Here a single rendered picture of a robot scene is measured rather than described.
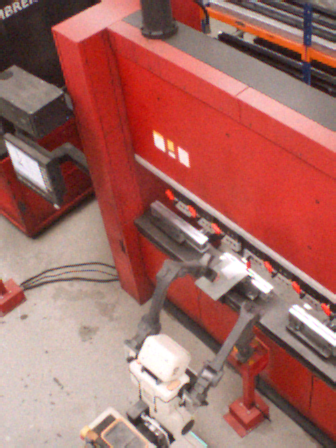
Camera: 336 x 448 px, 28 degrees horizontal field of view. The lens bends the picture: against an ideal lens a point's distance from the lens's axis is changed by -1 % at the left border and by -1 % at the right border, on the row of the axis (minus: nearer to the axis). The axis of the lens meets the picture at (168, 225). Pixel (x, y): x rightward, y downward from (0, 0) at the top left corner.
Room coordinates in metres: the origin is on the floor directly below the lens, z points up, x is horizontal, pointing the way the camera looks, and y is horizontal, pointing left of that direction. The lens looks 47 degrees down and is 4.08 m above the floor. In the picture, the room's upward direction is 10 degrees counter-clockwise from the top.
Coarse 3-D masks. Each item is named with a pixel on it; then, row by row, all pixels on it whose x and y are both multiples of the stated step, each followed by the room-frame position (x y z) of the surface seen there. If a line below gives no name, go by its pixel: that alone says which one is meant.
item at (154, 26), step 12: (144, 0) 3.01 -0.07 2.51; (156, 0) 2.99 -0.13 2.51; (168, 0) 3.03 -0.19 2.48; (192, 0) 2.91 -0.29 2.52; (144, 12) 3.02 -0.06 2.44; (156, 12) 2.99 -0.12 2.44; (168, 12) 3.02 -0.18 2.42; (204, 12) 2.95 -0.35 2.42; (144, 24) 3.04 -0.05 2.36; (156, 24) 2.99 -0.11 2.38; (168, 24) 3.01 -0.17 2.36; (144, 36) 3.01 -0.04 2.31; (156, 36) 2.97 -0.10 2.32; (168, 36) 2.98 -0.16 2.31
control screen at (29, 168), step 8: (8, 144) 3.31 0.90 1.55; (16, 152) 3.25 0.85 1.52; (16, 160) 3.28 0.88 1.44; (24, 160) 3.20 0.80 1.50; (32, 160) 3.11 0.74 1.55; (16, 168) 3.32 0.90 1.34; (24, 168) 3.23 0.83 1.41; (32, 168) 3.14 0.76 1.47; (32, 176) 3.17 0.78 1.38; (40, 176) 3.08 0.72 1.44; (40, 184) 3.11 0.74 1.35
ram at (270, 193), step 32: (128, 64) 3.10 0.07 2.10; (128, 96) 3.15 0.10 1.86; (160, 96) 2.89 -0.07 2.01; (192, 96) 2.67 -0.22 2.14; (160, 128) 2.93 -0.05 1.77; (192, 128) 2.69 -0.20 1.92; (224, 128) 2.49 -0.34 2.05; (160, 160) 2.97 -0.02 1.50; (192, 160) 2.72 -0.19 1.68; (224, 160) 2.50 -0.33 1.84; (256, 160) 2.32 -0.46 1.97; (288, 160) 2.15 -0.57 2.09; (192, 192) 2.75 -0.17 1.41; (224, 192) 2.52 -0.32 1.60; (256, 192) 2.32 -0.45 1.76; (288, 192) 2.15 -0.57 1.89; (320, 192) 2.00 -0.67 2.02; (256, 224) 2.33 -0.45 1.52; (288, 224) 2.15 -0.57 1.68; (320, 224) 1.99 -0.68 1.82; (288, 256) 2.14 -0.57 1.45; (320, 256) 1.98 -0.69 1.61
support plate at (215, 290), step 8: (224, 264) 2.53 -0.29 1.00; (200, 280) 2.44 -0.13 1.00; (224, 280) 2.41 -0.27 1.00; (232, 280) 2.40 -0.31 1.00; (240, 280) 2.39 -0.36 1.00; (200, 288) 2.39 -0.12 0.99; (208, 288) 2.37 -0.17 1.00; (216, 288) 2.36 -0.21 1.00; (224, 288) 2.35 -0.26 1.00; (216, 296) 2.31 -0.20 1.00
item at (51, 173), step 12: (12, 144) 3.26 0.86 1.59; (24, 144) 3.22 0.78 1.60; (36, 144) 3.23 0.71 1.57; (36, 156) 3.08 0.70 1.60; (48, 156) 3.10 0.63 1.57; (48, 168) 3.00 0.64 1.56; (60, 168) 3.09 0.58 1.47; (24, 180) 3.26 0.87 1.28; (48, 180) 3.01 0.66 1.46; (60, 180) 3.07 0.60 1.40; (48, 192) 3.05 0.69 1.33; (60, 192) 3.02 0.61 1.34; (60, 204) 3.00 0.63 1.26
